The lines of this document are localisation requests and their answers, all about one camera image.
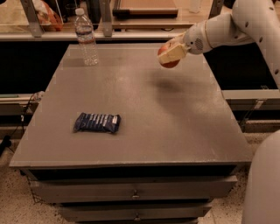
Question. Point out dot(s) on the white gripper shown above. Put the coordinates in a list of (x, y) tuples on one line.
[(194, 38)]

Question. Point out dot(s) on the red apple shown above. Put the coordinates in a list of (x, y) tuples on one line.
[(167, 56)]

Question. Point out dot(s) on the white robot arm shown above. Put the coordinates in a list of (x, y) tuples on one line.
[(250, 21)]

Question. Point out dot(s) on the blue rxbar wrapper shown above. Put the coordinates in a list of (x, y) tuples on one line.
[(97, 123)]

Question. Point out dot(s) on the wooden framed board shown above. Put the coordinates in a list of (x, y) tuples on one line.
[(129, 8)]

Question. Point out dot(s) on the clear plastic water bottle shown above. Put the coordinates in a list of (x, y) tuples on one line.
[(85, 35)]

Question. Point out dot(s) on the orange snack bag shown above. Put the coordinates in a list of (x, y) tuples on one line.
[(47, 16)]

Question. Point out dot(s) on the lower grey drawer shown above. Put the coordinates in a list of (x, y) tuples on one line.
[(137, 212)]

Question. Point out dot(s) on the grey metal rail frame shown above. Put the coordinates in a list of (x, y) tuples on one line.
[(19, 22)]

